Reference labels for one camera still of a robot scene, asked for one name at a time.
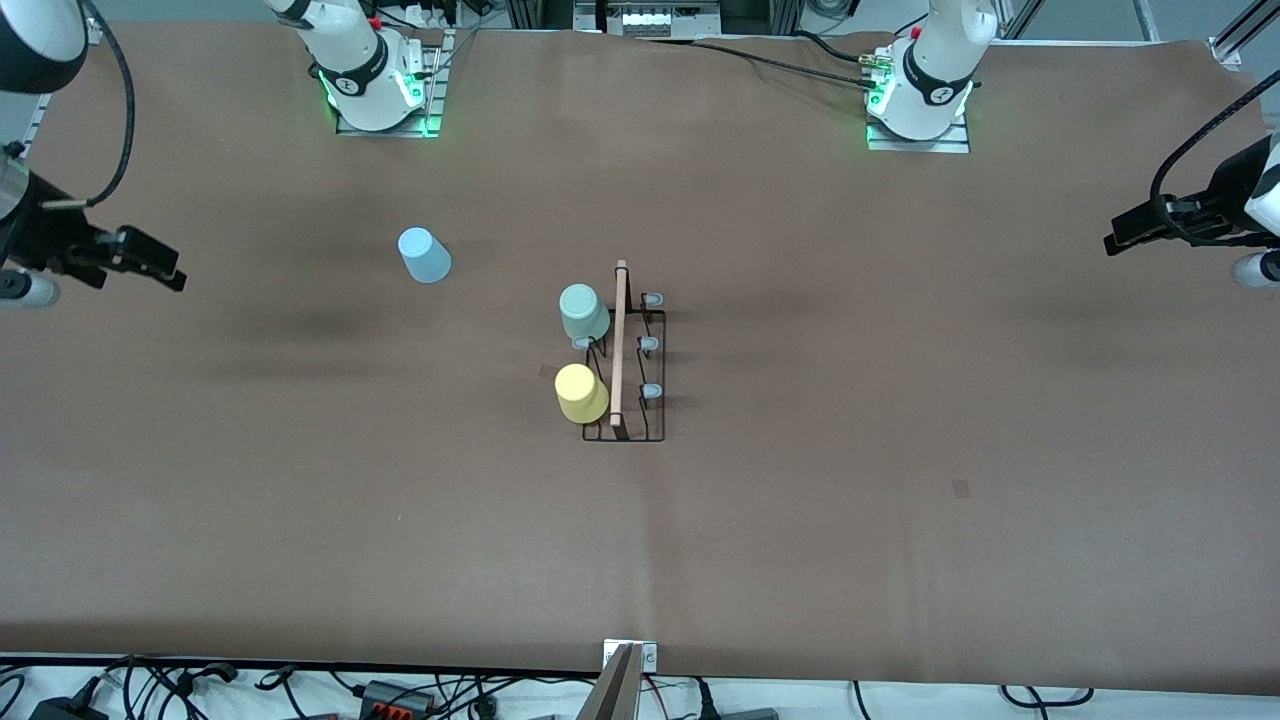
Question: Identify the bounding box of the black wire cup holder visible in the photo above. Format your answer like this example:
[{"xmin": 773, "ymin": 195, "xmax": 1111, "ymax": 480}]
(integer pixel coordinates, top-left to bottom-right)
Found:
[{"xmin": 570, "ymin": 260, "xmax": 668, "ymax": 443}]

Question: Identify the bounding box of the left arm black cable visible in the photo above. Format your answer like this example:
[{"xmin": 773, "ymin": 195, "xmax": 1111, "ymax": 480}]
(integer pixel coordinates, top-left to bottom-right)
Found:
[{"xmin": 1150, "ymin": 75, "xmax": 1280, "ymax": 246}]

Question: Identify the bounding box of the brown wedge-shaped post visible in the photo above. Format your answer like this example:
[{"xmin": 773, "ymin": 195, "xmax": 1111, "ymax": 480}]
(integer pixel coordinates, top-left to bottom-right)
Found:
[{"xmin": 576, "ymin": 645, "xmax": 646, "ymax": 720}]

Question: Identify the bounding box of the long black table cable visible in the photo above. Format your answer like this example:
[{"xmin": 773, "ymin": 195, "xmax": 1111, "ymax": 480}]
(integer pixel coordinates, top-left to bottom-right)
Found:
[{"xmin": 640, "ymin": 36, "xmax": 881, "ymax": 89}]

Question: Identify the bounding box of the white power strip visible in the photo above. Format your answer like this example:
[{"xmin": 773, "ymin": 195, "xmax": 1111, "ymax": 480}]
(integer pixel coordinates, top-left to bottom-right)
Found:
[{"xmin": 600, "ymin": 0, "xmax": 721, "ymax": 36}]

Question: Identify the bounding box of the light blue plastic cup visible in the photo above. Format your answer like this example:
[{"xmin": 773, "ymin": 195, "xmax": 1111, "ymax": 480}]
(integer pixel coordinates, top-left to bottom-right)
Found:
[{"xmin": 397, "ymin": 227, "xmax": 453, "ymax": 285}]

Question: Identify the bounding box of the slotted aluminium rail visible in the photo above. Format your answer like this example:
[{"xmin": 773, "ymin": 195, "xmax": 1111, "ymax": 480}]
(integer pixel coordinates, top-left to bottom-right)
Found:
[{"xmin": 0, "ymin": 90, "xmax": 61, "ymax": 213}]

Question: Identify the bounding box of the black power adapter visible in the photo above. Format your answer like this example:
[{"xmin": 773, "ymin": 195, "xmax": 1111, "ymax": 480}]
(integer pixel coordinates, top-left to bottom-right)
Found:
[{"xmin": 30, "ymin": 690, "xmax": 109, "ymax": 720}]

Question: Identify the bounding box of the sage green plastic cup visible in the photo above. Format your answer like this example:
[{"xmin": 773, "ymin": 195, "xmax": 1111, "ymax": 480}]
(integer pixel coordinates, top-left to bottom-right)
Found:
[{"xmin": 558, "ymin": 283, "xmax": 612, "ymax": 343}]

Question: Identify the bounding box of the yellow plastic cup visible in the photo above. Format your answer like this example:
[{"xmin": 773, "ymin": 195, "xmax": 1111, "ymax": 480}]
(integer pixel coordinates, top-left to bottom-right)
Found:
[{"xmin": 554, "ymin": 363, "xmax": 610, "ymax": 425}]

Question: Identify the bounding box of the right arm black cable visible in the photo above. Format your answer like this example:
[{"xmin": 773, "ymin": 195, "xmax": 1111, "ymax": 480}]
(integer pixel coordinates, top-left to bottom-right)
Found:
[{"xmin": 40, "ymin": 0, "xmax": 137, "ymax": 211}]

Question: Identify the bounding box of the aluminium frame profile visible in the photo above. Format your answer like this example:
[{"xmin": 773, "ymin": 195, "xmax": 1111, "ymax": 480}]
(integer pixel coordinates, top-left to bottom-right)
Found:
[{"xmin": 1210, "ymin": 0, "xmax": 1280, "ymax": 66}]

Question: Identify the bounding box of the looped black floor cable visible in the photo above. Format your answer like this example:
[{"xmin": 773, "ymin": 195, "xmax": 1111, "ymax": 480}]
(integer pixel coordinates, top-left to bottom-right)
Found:
[{"xmin": 1000, "ymin": 684, "xmax": 1093, "ymax": 707}]

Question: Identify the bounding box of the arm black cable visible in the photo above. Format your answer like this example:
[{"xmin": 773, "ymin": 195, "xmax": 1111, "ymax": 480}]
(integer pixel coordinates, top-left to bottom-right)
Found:
[
  {"xmin": 40, "ymin": 0, "xmax": 137, "ymax": 211},
  {"xmin": 1150, "ymin": 75, "xmax": 1280, "ymax": 246}
]

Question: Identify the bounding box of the short black table cable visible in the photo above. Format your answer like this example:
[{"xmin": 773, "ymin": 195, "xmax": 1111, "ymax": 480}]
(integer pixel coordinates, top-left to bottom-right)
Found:
[{"xmin": 795, "ymin": 30, "xmax": 901, "ymax": 63}]

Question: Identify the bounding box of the black red connector block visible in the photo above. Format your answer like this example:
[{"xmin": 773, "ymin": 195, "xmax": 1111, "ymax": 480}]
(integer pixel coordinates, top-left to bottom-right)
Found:
[{"xmin": 360, "ymin": 680, "xmax": 438, "ymax": 717}]

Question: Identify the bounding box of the brown paper table cover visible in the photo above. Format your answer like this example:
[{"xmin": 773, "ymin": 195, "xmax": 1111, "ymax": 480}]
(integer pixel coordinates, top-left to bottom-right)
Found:
[{"xmin": 0, "ymin": 25, "xmax": 1280, "ymax": 696}]

